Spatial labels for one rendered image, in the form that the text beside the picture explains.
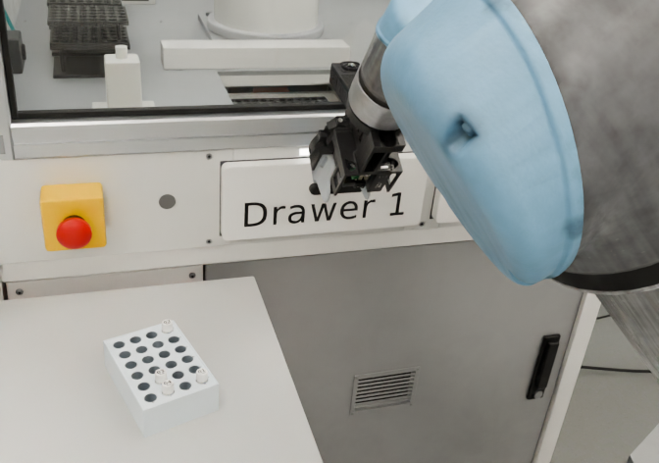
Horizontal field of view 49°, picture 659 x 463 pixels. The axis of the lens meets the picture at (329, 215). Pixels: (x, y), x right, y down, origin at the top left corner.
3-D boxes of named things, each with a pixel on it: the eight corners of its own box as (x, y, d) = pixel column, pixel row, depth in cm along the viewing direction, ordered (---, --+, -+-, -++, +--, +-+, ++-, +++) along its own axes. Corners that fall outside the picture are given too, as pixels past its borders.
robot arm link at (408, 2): (433, 61, 63) (372, -8, 65) (394, 129, 73) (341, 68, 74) (493, 27, 66) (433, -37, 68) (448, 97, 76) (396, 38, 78)
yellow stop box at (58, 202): (107, 250, 90) (103, 199, 87) (45, 256, 88) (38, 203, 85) (105, 230, 95) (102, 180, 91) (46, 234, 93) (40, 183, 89)
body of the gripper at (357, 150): (329, 198, 86) (357, 146, 76) (316, 136, 90) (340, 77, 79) (389, 194, 89) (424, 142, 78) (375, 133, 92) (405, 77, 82)
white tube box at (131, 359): (219, 410, 79) (219, 384, 77) (144, 437, 75) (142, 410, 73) (174, 344, 88) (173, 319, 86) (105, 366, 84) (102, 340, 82)
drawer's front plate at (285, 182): (419, 225, 107) (430, 156, 102) (222, 241, 99) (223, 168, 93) (415, 219, 108) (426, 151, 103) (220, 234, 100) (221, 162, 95)
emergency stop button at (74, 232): (93, 250, 87) (90, 221, 85) (57, 253, 86) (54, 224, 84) (92, 237, 90) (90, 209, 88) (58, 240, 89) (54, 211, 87)
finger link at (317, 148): (301, 170, 92) (326, 132, 85) (299, 160, 92) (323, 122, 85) (335, 171, 94) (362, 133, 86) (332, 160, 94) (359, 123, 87)
